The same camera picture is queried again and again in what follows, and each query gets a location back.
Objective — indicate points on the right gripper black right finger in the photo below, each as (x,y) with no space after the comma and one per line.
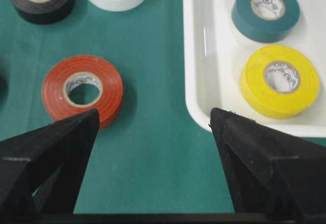
(268,171)

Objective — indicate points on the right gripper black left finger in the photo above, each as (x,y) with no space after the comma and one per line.
(42,170)

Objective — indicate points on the yellow tape roll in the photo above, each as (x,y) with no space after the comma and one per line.
(279,82)

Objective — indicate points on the teal green tape roll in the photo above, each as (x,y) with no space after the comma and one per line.
(265,21)

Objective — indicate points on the red tape roll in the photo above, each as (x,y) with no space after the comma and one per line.
(80,83)

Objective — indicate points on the white plastic tray case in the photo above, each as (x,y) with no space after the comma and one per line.
(215,53)

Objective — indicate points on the black tape roll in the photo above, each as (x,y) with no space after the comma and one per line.
(42,0)

